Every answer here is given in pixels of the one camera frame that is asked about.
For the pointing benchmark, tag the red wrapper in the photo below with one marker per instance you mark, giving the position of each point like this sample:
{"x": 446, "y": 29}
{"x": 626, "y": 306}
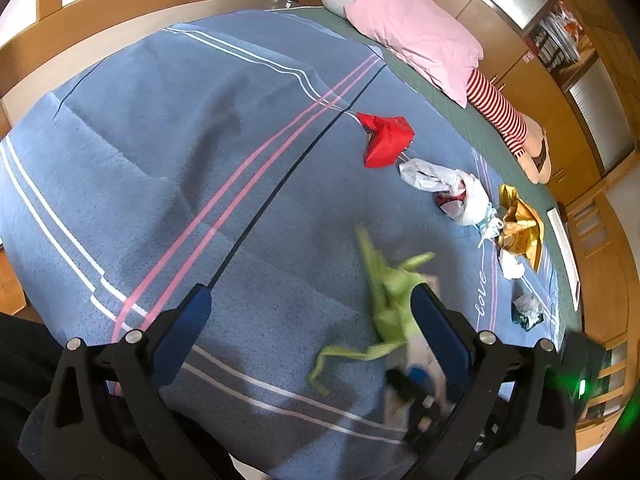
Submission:
{"x": 387, "y": 137}

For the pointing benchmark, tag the light green plastic strip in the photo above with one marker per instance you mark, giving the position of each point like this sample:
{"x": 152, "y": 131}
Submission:
{"x": 395, "y": 300}

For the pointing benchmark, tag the clear plastic tube package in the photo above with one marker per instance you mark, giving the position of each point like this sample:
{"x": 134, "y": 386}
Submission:
{"x": 425, "y": 360}

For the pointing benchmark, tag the wooden wall cabinets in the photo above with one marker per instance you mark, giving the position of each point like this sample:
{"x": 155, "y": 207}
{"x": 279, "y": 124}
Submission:
{"x": 540, "y": 100}

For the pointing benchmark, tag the white plastic bag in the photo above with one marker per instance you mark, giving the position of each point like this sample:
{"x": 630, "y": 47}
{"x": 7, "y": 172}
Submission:
{"x": 470, "y": 195}

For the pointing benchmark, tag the gold foil wrapper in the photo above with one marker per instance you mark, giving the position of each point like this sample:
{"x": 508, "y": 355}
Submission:
{"x": 522, "y": 225}

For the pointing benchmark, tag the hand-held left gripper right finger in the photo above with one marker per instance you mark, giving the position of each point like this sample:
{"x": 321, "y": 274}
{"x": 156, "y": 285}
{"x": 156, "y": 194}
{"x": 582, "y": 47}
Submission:
{"x": 445, "y": 332}

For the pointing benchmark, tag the shelf niche with books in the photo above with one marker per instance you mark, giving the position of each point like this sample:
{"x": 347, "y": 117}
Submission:
{"x": 560, "y": 35}

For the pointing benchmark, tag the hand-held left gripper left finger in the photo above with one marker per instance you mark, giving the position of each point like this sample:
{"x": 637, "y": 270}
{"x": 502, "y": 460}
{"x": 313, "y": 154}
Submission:
{"x": 185, "y": 330}

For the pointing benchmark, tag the crumpled white paper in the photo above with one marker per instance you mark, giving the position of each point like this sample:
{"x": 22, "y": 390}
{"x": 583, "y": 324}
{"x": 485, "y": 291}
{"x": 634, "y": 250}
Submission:
{"x": 511, "y": 265}

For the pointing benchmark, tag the pale blue twisted wrapper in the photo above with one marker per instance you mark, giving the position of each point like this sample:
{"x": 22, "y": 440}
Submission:
{"x": 490, "y": 225}

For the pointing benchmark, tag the blue striped blanket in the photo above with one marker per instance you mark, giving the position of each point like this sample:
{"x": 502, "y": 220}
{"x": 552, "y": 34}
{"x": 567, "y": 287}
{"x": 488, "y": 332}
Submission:
{"x": 150, "y": 160}

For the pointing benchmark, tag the white flat board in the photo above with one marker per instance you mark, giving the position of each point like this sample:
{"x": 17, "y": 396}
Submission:
{"x": 564, "y": 250}

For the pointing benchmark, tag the teal crumpled wrapper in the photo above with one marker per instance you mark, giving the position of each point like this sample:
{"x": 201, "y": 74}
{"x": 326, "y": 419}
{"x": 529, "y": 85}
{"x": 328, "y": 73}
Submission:
{"x": 527, "y": 312}

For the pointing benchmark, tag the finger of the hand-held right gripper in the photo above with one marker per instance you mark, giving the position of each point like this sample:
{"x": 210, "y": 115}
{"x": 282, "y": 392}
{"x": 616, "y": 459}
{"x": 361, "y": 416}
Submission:
{"x": 417, "y": 405}

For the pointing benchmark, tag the wooden bunk bed frame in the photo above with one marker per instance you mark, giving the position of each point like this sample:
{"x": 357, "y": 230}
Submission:
{"x": 100, "y": 15}

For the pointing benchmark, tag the pale blue pillow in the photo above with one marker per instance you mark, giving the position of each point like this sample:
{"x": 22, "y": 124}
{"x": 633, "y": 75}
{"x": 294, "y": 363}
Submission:
{"x": 337, "y": 0}

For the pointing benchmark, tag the striped plush toy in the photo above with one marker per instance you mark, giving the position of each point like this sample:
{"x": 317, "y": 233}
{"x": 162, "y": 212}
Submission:
{"x": 505, "y": 115}

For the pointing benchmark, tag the pink pillow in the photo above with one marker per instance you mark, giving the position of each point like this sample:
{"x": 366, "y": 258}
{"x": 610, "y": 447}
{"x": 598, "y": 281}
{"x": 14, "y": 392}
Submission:
{"x": 420, "y": 35}

